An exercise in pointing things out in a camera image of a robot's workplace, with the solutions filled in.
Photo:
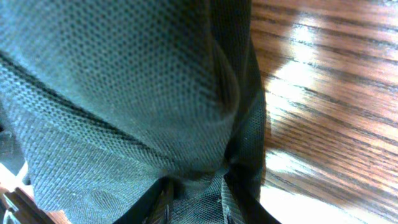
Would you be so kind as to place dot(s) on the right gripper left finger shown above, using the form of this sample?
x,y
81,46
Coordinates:
x,y
154,207

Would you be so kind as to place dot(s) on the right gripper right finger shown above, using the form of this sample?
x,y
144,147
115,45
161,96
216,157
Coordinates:
x,y
245,208

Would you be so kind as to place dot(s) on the black t-shirt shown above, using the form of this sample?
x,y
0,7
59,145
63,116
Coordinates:
x,y
104,98

